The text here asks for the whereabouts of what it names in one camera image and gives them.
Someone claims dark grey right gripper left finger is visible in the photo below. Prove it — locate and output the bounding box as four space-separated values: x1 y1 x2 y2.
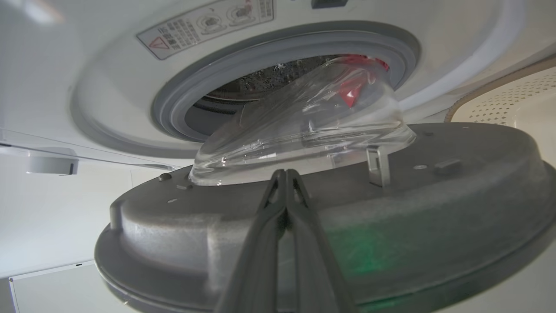
216 170 287 313

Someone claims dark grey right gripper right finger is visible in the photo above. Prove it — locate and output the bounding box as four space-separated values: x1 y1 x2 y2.
287 170 359 313

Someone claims grey round glass washer door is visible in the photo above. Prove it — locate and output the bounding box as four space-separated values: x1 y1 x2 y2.
94 54 556 313

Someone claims red jersey with black number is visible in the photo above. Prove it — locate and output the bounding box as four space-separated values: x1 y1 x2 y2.
337 54 390 108

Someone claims white front-load washing machine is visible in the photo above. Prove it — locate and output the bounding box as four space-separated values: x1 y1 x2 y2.
0 0 556 171

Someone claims cream perforated laundry basket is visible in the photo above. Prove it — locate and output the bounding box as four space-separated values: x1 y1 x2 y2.
444 59 556 168

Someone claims perforated steel washer drum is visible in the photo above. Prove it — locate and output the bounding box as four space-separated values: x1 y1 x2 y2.
191 54 348 131

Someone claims white control dial knob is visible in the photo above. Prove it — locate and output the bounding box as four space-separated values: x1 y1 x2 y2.
26 156 79 176

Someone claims warning label sticker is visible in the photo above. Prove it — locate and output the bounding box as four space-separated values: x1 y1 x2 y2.
136 0 275 60

